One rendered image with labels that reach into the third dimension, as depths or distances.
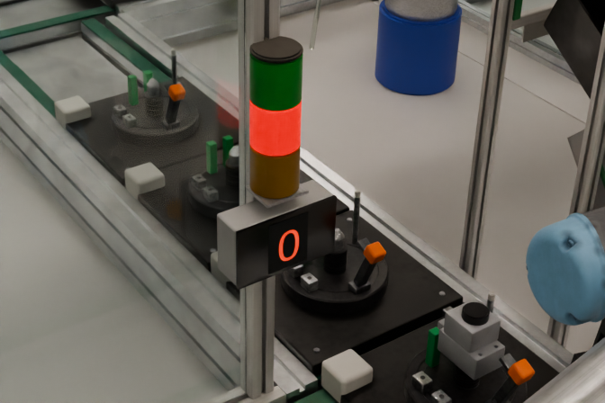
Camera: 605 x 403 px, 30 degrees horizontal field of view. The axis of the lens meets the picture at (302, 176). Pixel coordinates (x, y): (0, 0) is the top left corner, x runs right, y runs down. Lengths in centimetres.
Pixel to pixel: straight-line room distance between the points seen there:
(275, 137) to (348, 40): 129
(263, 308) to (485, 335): 25
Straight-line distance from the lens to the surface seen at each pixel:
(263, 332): 129
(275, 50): 106
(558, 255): 81
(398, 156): 197
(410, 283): 149
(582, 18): 135
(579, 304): 81
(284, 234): 114
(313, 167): 174
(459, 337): 127
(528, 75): 228
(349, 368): 133
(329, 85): 218
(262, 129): 108
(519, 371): 124
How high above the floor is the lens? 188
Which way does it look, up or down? 33 degrees down
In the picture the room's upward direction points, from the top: 2 degrees clockwise
